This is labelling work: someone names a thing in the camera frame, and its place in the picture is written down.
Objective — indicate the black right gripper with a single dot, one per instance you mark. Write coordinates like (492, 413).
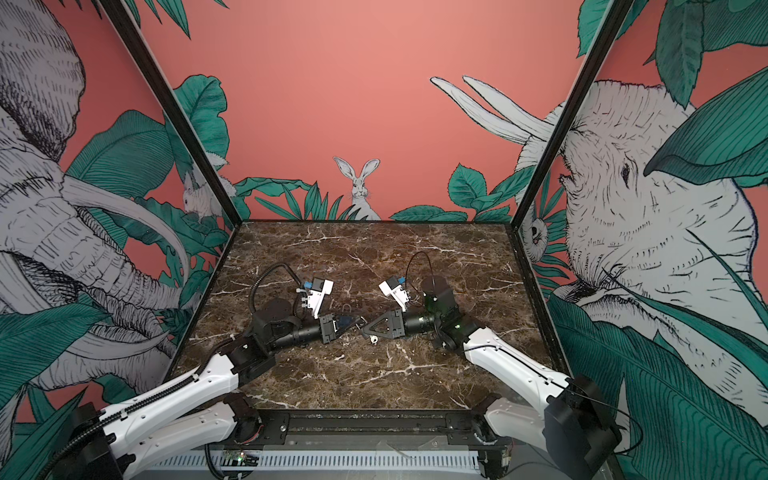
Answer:
(399, 326)

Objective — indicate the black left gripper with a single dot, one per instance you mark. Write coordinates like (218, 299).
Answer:
(328, 328)

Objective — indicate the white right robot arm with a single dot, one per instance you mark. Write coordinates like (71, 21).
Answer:
(565, 416)

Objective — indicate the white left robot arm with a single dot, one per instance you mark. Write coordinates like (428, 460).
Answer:
(201, 407)

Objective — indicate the white perforated strip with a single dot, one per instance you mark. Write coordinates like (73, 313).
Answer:
(316, 460)

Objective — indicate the small green circuit board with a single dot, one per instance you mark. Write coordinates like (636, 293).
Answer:
(231, 460)

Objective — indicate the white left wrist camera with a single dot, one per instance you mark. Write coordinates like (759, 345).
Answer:
(312, 294)

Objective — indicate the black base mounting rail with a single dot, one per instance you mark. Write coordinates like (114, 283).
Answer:
(459, 427)

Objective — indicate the black corner frame post left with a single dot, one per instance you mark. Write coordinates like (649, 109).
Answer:
(129, 33)

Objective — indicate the black corner frame post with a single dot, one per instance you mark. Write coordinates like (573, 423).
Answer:
(612, 21)
(129, 33)

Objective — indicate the black corner frame post right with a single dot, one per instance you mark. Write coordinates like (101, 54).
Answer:
(612, 21)

